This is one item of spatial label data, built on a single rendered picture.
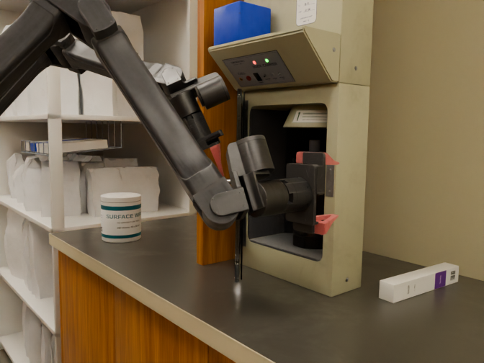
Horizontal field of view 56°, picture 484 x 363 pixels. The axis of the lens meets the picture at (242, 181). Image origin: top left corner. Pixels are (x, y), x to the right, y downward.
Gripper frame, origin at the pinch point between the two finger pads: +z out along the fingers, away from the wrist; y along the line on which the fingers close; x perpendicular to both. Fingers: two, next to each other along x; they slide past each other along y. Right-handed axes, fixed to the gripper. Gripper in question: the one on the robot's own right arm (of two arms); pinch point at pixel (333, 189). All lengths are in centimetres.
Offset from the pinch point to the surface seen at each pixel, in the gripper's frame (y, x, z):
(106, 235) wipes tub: -22, 86, -7
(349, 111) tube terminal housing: 15.0, 8.7, 16.0
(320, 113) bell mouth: 15.1, 17.5, 16.7
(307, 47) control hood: 27.3, 10.0, 3.5
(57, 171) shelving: -4, 125, -9
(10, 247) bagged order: -50, 211, -8
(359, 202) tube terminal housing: -5.5, 8.9, 21.0
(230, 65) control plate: 27.0, 35.3, 4.2
